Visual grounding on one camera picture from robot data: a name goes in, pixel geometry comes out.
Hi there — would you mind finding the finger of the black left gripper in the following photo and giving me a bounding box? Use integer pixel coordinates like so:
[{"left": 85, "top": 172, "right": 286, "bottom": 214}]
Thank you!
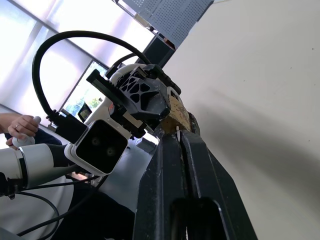
[{"left": 142, "top": 64, "right": 183, "bottom": 98}]

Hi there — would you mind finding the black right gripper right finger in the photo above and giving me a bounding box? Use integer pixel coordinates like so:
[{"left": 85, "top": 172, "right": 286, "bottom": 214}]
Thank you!
[{"left": 180, "top": 131, "right": 259, "bottom": 240}]

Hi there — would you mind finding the lattice finger of the black left gripper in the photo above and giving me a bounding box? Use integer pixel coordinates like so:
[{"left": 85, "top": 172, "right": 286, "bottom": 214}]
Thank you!
[{"left": 116, "top": 71, "right": 170, "bottom": 124}]

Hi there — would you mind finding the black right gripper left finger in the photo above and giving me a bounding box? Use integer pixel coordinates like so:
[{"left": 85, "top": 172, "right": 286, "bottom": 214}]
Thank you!
[{"left": 131, "top": 129, "right": 187, "bottom": 240}]

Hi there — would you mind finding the white handheld controller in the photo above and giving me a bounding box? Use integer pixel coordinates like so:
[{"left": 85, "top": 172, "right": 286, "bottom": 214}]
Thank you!
[{"left": 11, "top": 115, "right": 42, "bottom": 149}]

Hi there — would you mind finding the person's hand with ring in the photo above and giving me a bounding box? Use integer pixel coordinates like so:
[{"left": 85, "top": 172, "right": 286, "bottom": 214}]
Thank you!
[{"left": 6, "top": 114, "right": 40, "bottom": 148}]

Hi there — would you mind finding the person in white shirt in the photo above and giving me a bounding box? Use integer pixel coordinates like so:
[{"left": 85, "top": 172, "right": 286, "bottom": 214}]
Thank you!
[{"left": 0, "top": 129, "right": 137, "bottom": 240}]

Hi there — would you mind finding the dark metal post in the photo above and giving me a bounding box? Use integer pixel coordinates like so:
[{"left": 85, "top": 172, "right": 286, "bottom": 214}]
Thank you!
[{"left": 142, "top": 33, "right": 176, "bottom": 70}]

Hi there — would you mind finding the thick black looped cable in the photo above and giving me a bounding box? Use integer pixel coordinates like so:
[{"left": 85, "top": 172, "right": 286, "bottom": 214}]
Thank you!
[{"left": 31, "top": 30, "right": 153, "bottom": 146}]

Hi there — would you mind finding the thin black cable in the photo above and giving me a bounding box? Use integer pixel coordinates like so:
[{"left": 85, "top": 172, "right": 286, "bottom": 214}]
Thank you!
[
  {"left": 13, "top": 190, "right": 61, "bottom": 226},
  {"left": 16, "top": 172, "right": 108, "bottom": 237}
]

